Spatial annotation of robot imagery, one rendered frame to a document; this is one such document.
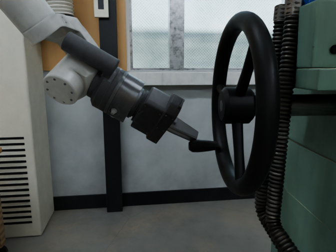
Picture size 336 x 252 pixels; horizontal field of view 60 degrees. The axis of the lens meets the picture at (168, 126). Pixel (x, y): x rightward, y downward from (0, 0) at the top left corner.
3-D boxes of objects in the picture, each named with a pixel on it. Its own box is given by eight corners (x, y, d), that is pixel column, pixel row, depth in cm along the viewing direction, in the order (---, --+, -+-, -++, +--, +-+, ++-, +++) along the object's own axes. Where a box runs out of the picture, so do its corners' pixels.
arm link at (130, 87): (149, 157, 58) (95, 128, 56) (162, 124, 65) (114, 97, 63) (177, 121, 49) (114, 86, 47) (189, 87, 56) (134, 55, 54)
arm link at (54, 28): (68, 98, 55) (14, 38, 48) (90, 71, 61) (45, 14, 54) (92, 90, 52) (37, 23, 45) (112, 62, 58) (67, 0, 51)
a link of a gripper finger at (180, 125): (194, 143, 57) (166, 127, 56) (197, 131, 59) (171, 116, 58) (198, 138, 56) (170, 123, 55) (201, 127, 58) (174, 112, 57)
